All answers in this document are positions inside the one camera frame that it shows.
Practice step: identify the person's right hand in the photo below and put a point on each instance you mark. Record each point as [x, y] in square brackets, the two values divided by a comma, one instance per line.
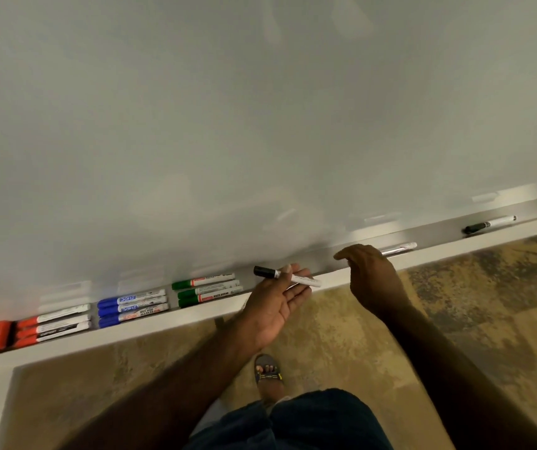
[376, 285]

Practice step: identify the person's left hand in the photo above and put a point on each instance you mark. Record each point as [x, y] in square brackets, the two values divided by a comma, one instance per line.
[268, 314]

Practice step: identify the black-capped markers group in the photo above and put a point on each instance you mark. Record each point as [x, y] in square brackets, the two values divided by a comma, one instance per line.
[400, 249]
[264, 272]
[475, 227]

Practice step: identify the grey whiteboard tray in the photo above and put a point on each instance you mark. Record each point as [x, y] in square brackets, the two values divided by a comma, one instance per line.
[437, 229]

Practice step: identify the white whiteboard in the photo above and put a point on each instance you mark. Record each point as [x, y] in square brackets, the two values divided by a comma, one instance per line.
[249, 112]

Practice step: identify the person's right forearm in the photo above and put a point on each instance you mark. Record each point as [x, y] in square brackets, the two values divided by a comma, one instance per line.
[460, 379]

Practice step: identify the person's left forearm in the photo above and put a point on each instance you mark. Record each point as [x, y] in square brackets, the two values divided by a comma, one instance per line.
[156, 403]

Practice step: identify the person's right foot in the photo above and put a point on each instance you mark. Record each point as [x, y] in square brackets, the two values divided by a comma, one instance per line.
[271, 386]

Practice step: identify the black yellow-trim sandal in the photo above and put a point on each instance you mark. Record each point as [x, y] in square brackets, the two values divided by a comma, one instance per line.
[268, 372]

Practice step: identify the grey trousers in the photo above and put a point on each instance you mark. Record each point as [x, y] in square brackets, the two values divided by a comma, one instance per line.
[210, 417]

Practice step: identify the dark blue shirt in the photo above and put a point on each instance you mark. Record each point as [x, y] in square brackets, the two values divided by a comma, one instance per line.
[320, 421]

